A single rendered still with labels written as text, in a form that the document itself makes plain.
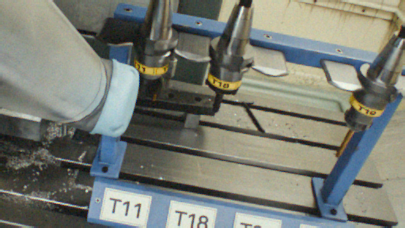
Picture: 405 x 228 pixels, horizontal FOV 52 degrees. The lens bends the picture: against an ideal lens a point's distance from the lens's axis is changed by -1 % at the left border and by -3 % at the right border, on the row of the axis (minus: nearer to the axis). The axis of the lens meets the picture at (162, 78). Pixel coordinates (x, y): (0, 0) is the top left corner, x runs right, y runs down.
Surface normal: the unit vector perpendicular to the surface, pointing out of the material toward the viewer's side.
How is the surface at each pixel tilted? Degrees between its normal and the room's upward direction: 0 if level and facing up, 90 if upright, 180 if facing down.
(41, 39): 87
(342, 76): 0
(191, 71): 90
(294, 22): 90
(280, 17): 90
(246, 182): 0
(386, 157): 24
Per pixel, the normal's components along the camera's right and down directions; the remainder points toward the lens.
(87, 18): -0.10, 0.54
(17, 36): 0.92, 0.37
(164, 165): 0.15, -0.81
